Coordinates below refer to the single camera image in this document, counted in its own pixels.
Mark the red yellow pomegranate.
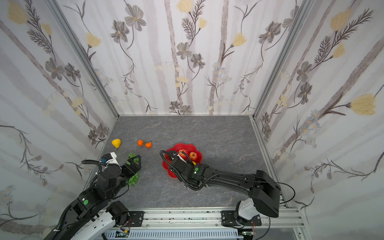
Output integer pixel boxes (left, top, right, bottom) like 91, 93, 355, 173
189, 152, 198, 162

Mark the red flower-shaped fruit bowl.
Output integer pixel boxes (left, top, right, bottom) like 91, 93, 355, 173
162, 143, 203, 179

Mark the yellow pear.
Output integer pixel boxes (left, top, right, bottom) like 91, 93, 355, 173
112, 139, 122, 150

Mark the red apple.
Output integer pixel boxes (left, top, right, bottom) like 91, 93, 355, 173
178, 149, 189, 160

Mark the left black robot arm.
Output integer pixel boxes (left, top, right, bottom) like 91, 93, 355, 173
45, 152, 144, 240

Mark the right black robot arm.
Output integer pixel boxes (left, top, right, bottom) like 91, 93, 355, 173
160, 150, 286, 229

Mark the green grape bunch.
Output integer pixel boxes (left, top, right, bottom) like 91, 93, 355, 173
126, 153, 141, 187

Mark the orange tangerine with stem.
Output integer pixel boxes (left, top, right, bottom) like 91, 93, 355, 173
145, 142, 153, 148

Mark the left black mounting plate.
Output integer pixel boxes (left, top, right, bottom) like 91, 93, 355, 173
122, 211, 145, 228

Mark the black mounting plate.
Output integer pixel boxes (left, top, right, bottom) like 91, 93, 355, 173
221, 211, 262, 229
122, 211, 145, 228

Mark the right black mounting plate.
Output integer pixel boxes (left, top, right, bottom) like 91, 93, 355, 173
221, 211, 262, 229

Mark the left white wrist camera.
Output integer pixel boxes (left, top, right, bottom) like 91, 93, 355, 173
100, 152, 120, 167

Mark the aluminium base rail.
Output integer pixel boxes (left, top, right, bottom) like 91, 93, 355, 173
59, 206, 304, 240

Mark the white perforated cable duct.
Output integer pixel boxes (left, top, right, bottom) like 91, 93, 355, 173
104, 229, 244, 240

